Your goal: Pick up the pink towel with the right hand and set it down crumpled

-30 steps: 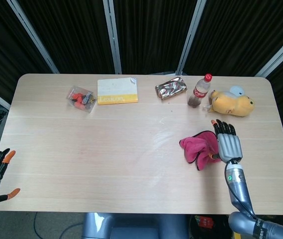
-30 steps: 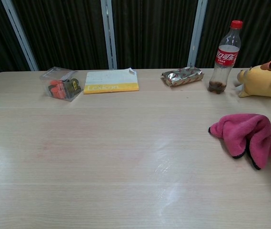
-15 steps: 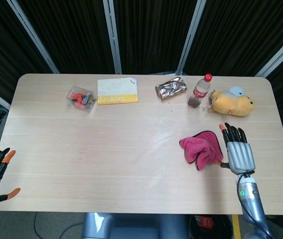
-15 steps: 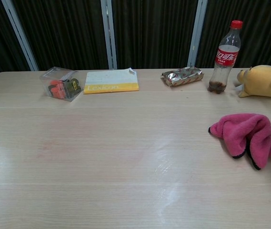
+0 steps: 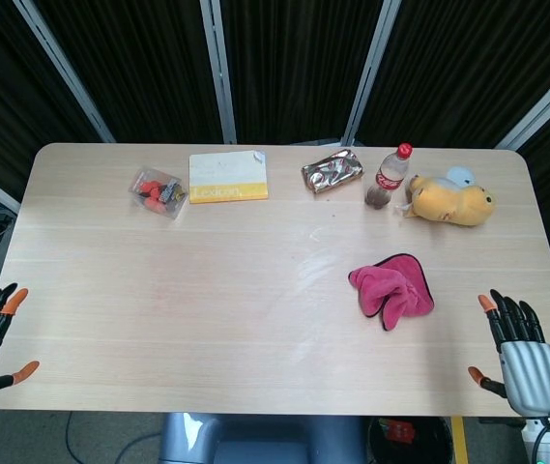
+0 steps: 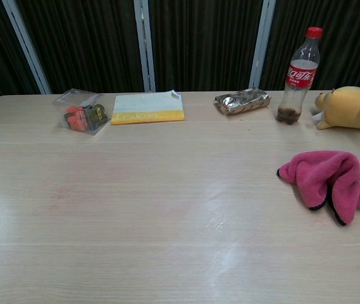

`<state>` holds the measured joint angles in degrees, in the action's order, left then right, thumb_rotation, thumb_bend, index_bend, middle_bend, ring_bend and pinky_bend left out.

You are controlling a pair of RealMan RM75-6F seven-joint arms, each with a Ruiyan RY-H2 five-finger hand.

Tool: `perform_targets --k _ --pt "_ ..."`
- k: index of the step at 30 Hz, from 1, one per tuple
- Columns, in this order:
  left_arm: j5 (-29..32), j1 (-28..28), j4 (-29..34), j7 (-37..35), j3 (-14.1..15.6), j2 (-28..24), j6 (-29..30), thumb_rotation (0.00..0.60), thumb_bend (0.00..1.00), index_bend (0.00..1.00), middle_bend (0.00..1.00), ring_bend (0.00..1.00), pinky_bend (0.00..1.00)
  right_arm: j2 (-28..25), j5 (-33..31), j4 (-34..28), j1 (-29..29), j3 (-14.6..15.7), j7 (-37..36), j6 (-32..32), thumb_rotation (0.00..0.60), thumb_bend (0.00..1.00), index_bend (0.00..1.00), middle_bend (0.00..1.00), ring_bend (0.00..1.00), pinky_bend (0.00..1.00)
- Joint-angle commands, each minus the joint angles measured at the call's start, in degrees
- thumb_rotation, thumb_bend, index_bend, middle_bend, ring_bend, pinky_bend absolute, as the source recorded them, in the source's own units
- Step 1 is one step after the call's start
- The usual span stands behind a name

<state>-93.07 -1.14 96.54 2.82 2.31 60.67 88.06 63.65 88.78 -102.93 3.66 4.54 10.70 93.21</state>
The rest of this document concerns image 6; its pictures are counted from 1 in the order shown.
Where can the black yellow pieces in clear box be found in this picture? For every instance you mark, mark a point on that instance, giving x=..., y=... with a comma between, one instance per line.
x=99, y=115

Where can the pink cloth with black trim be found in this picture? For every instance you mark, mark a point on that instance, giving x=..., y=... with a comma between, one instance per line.
x=331, y=180

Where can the silver red snack packet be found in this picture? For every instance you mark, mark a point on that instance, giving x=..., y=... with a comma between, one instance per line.
x=243, y=100

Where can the orange pieces in clear box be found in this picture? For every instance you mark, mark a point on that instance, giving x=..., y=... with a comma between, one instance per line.
x=76, y=119

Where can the cola bottle with red cap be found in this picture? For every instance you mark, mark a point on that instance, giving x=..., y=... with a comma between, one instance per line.
x=301, y=73

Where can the yellow plush toy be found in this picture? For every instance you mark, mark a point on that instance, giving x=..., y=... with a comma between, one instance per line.
x=347, y=109

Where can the clear plastic box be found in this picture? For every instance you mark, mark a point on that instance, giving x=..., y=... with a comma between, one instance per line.
x=78, y=99

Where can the grey partition post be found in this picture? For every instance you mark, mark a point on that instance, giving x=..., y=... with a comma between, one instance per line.
x=262, y=47
x=28, y=47
x=145, y=47

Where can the white yellow Lexicon box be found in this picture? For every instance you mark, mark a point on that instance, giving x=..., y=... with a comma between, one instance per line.
x=148, y=106

